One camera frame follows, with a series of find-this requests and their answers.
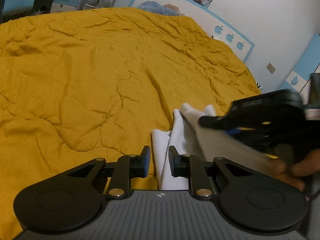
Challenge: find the mustard yellow quilt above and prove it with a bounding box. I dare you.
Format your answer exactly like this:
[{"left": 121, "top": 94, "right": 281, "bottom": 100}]
[{"left": 1, "top": 8, "right": 259, "bottom": 239}]

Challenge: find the blue white wardrobe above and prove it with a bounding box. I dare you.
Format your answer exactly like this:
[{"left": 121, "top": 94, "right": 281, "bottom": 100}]
[{"left": 279, "top": 34, "right": 320, "bottom": 104}]

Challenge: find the blue pillow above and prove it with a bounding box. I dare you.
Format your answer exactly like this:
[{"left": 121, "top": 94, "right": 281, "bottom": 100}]
[{"left": 137, "top": 1, "right": 184, "bottom": 16}]

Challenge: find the person right hand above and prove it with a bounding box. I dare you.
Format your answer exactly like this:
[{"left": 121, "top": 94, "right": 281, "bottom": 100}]
[{"left": 269, "top": 149, "right": 319, "bottom": 192}]

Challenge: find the wall switch plate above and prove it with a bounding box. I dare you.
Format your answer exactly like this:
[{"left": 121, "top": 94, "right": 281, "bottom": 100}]
[{"left": 266, "top": 63, "right": 276, "bottom": 74}]

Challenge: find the white t-shirt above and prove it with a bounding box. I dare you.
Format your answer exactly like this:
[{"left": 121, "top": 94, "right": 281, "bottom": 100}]
[{"left": 151, "top": 103, "right": 273, "bottom": 191}]

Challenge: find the white blue headboard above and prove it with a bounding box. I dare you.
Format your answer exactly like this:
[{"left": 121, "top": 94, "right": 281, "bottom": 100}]
[{"left": 129, "top": 0, "right": 254, "bottom": 62}]

